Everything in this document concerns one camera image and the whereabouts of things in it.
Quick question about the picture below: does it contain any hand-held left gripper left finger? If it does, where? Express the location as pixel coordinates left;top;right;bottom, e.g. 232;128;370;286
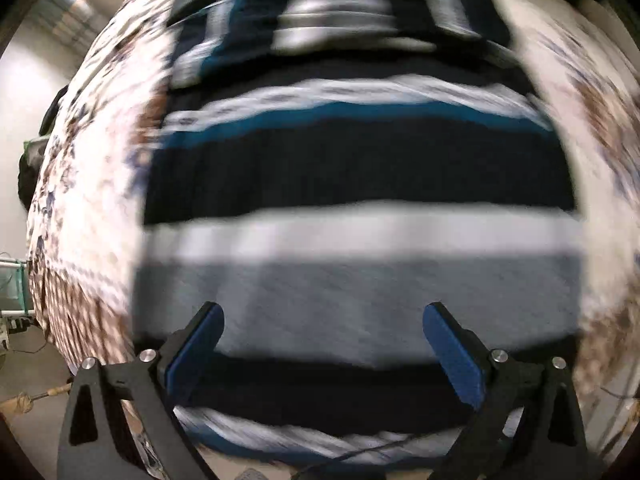
56;301;225;480

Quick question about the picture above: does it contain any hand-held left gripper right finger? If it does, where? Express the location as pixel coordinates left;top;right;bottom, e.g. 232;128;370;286
421;301;598;480

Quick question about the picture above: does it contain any striped knit sweater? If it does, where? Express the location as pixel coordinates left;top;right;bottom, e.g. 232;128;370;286
132;0;586;463

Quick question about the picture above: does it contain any teal metal rack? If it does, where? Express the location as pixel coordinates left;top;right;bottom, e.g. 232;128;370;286
0;252;33;321

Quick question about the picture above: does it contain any printed blanket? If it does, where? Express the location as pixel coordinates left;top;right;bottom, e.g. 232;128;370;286
25;0;640;480

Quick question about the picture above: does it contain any dark bag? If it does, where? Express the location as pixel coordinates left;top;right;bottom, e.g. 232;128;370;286
16;85;68;208

